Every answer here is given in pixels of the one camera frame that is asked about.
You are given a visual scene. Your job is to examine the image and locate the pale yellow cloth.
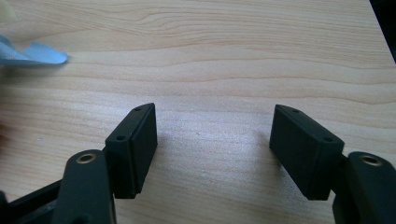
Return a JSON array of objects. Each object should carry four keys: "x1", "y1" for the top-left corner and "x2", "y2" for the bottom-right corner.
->
[{"x1": 0, "y1": 0, "x2": 19, "y2": 22}]

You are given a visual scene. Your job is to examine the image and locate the light blue cloth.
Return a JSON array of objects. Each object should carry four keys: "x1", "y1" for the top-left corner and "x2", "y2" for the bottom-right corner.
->
[{"x1": 0, "y1": 33, "x2": 69, "y2": 67}]

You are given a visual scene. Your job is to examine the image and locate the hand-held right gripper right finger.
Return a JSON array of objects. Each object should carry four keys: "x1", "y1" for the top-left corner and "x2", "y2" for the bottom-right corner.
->
[{"x1": 269, "y1": 104, "x2": 346, "y2": 201}]

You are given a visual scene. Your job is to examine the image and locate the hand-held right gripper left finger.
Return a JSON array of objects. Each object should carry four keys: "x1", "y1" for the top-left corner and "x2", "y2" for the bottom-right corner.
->
[{"x1": 105, "y1": 103, "x2": 158, "y2": 200}]

